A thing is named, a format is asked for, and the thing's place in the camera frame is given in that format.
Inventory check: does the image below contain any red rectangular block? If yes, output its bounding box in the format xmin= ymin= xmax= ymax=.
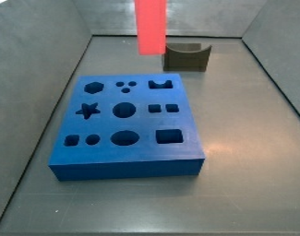
xmin=134 ymin=0 xmax=166 ymax=55

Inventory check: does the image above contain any blue shape sorting board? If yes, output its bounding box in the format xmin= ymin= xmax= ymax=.
xmin=48 ymin=74 xmax=205 ymax=181

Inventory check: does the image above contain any dark olive curved block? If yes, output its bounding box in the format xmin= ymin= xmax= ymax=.
xmin=162 ymin=43 xmax=213 ymax=72

